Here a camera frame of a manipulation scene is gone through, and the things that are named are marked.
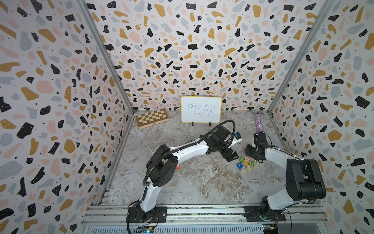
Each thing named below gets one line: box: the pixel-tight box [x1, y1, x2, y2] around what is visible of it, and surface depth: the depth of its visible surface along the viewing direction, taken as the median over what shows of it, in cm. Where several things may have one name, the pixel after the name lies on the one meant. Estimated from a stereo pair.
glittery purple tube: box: [255, 112, 264, 134], surface depth 115 cm
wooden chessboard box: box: [135, 108, 170, 130], surface depth 115 cm
